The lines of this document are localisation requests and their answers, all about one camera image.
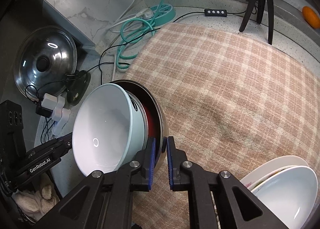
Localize red steel bowl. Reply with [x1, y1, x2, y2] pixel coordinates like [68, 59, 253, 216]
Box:
[127, 91, 157, 148]

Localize white plate with pink flowers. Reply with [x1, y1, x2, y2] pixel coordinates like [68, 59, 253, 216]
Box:
[240, 156, 308, 190]

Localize light blue ceramic bowl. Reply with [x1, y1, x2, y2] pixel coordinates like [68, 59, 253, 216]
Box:
[72, 83, 146, 176]

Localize orange tangerine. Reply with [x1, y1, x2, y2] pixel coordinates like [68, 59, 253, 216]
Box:
[302, 6, 320, 29]

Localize black tripod stand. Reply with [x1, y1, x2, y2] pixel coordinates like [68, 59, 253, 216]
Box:
[239, 0, 274, 45]

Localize large stainless steel bowl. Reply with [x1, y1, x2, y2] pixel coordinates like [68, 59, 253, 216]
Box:
[112, 79, 169, 172]

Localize black inline light remote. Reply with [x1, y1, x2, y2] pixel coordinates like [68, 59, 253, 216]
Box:
[204, 9, 227, 17]

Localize plaid checkered cloth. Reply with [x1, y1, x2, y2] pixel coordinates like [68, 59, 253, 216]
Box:
[122, 22, 320, 229]

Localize white power adapters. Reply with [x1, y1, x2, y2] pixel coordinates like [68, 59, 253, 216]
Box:
[41, 93, 71, 135]

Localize black cable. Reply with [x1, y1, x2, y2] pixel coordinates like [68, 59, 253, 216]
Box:
[24, 10, 251, 145]

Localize teal power strip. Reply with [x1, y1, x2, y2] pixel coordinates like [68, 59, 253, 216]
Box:
[147, 4, 176, 27]

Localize left gloved hand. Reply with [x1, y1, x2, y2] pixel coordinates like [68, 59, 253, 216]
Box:
[13, 183, 60, 221]

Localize teal cable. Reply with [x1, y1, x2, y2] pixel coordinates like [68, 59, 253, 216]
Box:
[117, 0, 172, 70]

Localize white plate with leaf pattern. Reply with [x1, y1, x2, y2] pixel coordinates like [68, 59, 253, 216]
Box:
[252, 166, 318, 228]

